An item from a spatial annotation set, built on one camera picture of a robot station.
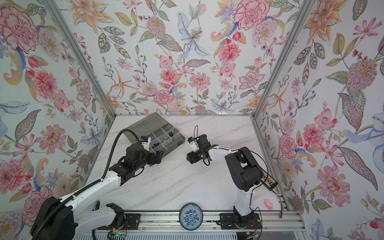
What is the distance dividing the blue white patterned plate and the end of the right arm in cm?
24

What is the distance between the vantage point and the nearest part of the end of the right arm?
737 millimetres

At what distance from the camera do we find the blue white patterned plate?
0.74 meters
